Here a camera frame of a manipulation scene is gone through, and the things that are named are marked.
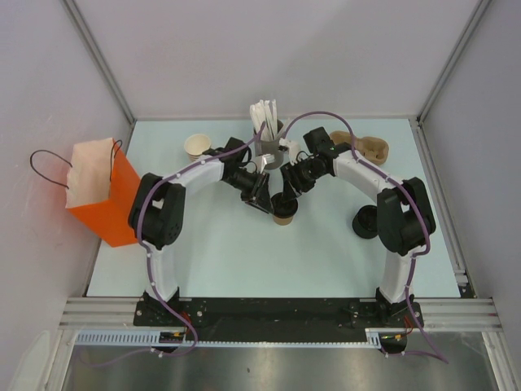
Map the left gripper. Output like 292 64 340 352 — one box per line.
225 170 274 217

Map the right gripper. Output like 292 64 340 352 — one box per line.
280 159 327 204

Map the black plastic cup lid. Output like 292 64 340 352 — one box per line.
271 192 298 219

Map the single brown paper cup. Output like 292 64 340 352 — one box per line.
273 214 294 226

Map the orange paper bag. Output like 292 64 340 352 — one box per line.
30 137 142 248

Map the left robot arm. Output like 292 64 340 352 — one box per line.
128 138 274 326

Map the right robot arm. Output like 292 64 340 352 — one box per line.
273 127 436 327

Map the grey stirrer holder cup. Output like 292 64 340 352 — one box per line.
253 132 284 167

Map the white wrapped stirrers bundle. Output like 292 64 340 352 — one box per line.
249 99 279 141

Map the stack of brown paper cups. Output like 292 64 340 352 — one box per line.
184 134 212 161

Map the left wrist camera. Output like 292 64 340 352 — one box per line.
254 154 280 173

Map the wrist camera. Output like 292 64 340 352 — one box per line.
278 138 301 165
254 154 280 173

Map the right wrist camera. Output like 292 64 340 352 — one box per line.
278 138 301 165

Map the white slotted cable duct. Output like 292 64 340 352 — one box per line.
77 330 185 346

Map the aluminium frame rail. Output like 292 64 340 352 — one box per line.
417 298 502 332

